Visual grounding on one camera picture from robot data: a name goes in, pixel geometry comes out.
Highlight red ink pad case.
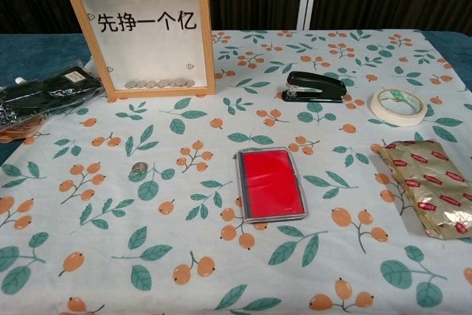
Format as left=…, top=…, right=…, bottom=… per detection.
left=235, top=146, right=309, bottom=224

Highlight black stapler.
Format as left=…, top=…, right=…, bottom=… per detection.
left=280, top=70, right=347, bottom=104

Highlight floral orange green tablecloth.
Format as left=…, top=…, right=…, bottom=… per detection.
left=0, top=29, right=472, bottom=315

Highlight wooden glass-front money box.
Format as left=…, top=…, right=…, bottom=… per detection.
left=61, top=0, right=215, bottom=99

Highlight beige masking tape roll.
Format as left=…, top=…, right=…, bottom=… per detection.
left=370, top=88, right=428, bottom=127

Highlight black item in plastic bag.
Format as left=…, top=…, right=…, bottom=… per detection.
left=0, top=58, right=104, bottom=128

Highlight gold foil packet red labels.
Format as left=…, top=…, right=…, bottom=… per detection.
left=379, top=139, right=472, bottom=239

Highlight copper coloured plastic packet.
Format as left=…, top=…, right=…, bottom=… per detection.
left=0, top=121, right=42, bottom=143

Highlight teal table cover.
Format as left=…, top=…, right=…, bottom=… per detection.
left=0, top=29, right=472, bottom=168

